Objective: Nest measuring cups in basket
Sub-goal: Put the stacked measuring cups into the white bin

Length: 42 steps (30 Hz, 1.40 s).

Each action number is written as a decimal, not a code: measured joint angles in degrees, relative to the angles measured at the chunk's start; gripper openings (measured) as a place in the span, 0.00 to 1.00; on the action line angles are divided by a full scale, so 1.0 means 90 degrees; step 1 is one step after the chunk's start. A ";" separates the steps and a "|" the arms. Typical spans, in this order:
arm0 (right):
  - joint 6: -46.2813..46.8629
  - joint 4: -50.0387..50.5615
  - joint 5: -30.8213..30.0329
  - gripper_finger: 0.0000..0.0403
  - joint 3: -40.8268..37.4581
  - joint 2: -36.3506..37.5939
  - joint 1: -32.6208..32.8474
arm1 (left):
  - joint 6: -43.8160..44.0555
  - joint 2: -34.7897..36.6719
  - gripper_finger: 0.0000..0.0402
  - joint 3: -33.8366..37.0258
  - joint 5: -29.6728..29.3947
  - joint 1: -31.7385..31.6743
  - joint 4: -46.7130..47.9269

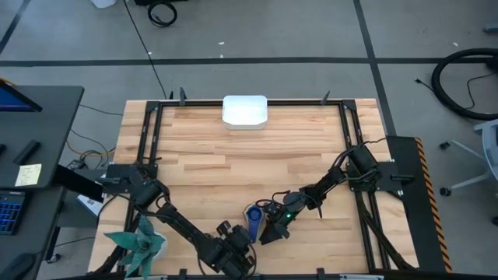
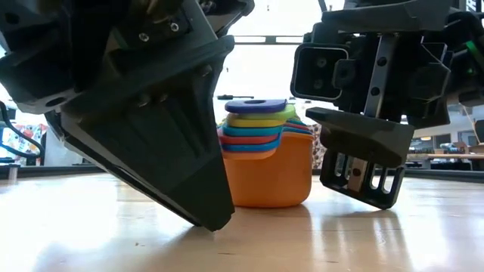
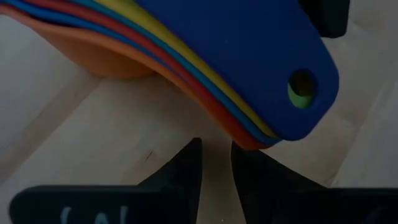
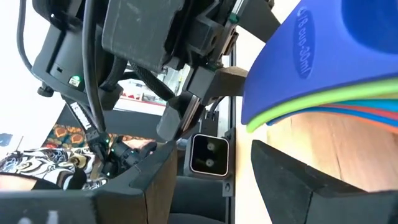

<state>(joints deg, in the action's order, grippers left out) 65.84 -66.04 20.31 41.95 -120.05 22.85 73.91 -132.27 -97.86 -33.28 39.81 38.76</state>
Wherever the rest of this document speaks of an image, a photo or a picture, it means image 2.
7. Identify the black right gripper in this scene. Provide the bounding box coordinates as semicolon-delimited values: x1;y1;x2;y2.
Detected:
306;0;455;169

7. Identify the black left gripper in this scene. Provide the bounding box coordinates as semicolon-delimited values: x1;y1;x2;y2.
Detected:
0;0;254;114

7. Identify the green measuring cup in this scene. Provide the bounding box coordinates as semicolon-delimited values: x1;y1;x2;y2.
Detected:
237;104;297;122

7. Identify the dark blue measuring cup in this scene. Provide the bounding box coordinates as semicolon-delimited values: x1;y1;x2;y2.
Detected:
225;98;288;115

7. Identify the red measuring cup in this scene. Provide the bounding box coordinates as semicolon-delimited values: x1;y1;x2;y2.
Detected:
218;122;311;146

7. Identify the teal measuring cup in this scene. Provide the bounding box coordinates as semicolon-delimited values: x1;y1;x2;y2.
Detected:
221;119;308;138

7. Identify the yellow measuring cup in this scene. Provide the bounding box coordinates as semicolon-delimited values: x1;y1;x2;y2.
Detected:
225;113;285;128

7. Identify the orange measuring cup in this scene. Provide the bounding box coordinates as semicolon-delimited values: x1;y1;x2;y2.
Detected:
221;131;315;209

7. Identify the wooden background table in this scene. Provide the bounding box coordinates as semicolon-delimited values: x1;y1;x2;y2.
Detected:
414;153;484;162

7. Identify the grey cloth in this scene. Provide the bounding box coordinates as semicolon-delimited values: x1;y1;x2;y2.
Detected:
44;138;86;167

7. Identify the floral cloth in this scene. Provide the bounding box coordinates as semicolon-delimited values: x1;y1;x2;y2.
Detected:
0;122;48;167

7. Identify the black overhead light bar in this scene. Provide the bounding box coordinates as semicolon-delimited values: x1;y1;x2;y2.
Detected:
234;35;303;45

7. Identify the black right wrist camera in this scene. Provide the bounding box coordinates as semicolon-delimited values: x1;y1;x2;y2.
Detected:
290;42;351;102

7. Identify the black background rig frame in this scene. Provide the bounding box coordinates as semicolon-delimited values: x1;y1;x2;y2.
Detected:
217;94;255;101

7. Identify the black curved cable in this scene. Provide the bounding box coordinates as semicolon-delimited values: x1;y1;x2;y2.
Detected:
0;100;45;167

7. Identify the black metal table frame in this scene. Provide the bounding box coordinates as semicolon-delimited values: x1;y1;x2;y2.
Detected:
0;162;484;185

